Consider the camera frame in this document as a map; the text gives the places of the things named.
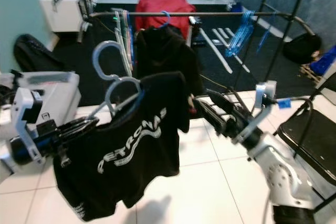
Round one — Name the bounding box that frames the blue garment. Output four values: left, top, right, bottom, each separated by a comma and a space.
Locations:
310, 45, 336, 75

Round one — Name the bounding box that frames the flat grey pad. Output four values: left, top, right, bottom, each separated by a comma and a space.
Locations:
21, 73, 69, 84

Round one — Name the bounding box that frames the red cloth cover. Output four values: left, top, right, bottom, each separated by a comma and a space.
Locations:
135, 0, 196, 36

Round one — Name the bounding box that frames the white drawer cabinet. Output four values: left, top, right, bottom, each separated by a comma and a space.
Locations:
315, 72, 336, 105

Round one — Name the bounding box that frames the bundle of pastel hangers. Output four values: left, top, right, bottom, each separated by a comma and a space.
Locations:
114, 12, 137, 78

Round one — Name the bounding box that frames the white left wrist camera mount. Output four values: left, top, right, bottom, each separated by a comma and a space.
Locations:
12, 87, 56, 164

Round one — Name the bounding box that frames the black carpet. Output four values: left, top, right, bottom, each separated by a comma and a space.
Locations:
63, 4, 336, 109

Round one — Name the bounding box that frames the black metal clothes rack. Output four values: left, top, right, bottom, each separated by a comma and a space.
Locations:
79, 0, 321, 125

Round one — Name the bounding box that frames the black t-shirt white print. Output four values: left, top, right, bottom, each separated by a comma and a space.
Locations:
52, 72, 192, 222

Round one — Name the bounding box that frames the round black bag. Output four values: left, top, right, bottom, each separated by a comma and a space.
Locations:
282, 33, 322, 65

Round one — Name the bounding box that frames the white shelf unit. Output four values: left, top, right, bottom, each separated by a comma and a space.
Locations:
39, 0, 92, 33

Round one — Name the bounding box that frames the blue plastic hanger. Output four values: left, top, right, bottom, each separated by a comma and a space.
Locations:
160, 10, 173, 28
257, 10, 277, 51

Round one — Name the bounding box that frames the black backpack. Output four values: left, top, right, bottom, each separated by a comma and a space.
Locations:
13, 34, 64, 73

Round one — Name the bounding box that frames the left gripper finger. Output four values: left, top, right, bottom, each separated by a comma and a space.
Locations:
71, 125, 98, 140
69, 118, 100, 131

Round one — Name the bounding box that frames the grey plastic hanger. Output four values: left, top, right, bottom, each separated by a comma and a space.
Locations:
92, 40, 142, 120

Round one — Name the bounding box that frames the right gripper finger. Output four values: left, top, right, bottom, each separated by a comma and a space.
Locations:
194, 98, 226, 126
205, 90, 236, 113

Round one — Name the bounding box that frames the black metal chair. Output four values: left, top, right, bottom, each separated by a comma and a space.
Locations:
276, 72, 336, 214

